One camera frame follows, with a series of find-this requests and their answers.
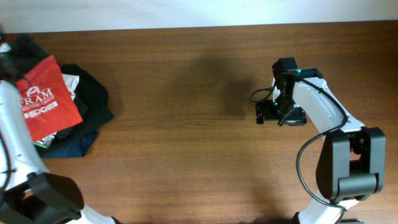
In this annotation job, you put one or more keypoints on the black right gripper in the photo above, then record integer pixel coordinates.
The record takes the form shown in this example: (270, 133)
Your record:
(298, 117)

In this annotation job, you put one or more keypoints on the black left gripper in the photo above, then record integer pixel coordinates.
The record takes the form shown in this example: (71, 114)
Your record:
(14, 54)

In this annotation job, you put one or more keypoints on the orange printed t-shirt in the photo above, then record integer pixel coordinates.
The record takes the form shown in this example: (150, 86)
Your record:
(45, 101)

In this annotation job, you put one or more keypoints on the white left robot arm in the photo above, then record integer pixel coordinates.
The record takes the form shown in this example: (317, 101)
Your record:
(30, 193)

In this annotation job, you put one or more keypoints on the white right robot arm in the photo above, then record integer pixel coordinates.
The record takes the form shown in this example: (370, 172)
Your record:
(351, 164)

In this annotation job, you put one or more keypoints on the white folded garment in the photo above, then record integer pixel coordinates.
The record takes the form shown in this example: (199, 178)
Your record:
(71, 82)

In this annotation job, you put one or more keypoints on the black folded garment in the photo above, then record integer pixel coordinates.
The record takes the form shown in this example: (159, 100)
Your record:
(92, 103)

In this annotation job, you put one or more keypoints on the navy blue folded garment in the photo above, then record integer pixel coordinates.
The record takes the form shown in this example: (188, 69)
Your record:
(75, 149)

